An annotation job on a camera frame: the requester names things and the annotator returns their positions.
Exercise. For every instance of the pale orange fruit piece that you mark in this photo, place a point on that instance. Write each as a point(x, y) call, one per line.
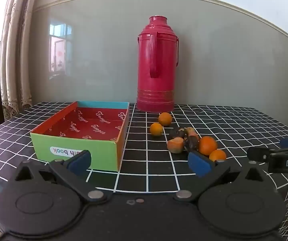
point(176, 145)

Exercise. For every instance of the dark brown fruit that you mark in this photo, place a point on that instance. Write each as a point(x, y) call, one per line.
point(177, 132)
point(192, 143)

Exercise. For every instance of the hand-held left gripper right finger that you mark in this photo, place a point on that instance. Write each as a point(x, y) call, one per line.
point(199, 165)

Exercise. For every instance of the small orange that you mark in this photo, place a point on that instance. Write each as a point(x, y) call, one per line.
point(156, 129)
point(218, 155)
point(165, 118)

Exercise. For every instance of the beige lace curtain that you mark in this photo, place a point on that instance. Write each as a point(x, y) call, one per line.
point(15, 55)

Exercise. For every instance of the black white checked tablecloth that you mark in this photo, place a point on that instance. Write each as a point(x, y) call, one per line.
point(146, 160)

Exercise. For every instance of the large orange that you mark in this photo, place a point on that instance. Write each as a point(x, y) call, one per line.
point(207, 145)

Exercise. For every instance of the colourful cardboard box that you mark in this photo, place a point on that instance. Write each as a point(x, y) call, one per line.
point(93, 128)

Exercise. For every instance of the small brown fruit piece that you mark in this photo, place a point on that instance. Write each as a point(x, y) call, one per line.
point(191, 131)

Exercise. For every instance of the red thermos flask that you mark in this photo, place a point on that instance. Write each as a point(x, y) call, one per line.
point(156, 62)

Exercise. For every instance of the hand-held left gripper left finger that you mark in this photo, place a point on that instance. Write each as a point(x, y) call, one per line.
point(80, 162)

